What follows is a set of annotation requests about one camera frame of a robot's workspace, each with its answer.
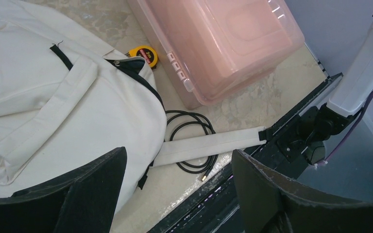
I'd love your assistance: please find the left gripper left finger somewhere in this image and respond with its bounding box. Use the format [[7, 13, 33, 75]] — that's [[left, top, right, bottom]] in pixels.
[[0, 147, 127, 233]]

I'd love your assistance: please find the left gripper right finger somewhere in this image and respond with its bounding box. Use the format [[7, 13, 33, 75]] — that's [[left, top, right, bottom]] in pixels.
[[231, 150, 373, 233]]

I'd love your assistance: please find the beige backpack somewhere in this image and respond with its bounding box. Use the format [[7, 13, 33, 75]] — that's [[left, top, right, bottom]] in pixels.
[[0, 0, 265, 212]]

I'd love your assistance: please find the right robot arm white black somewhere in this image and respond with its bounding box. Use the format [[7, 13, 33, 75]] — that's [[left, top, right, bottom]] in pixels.
[[276, 23, 373, 165]]

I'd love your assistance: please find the yellow tape measure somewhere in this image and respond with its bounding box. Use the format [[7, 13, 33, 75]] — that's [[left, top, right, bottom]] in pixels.
[[125, 45, 159, 69]]

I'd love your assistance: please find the orange translucent plastic box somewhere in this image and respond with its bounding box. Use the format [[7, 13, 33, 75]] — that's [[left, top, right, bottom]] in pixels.
[[128, 0, 305, 109]]

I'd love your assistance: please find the black usb cable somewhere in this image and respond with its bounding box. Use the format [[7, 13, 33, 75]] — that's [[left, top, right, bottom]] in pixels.
[[164, 110, 220, 182]]

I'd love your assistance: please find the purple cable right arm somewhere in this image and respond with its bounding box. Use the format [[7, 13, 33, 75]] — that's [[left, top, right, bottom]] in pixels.
[[315, 64, 373, 168]]

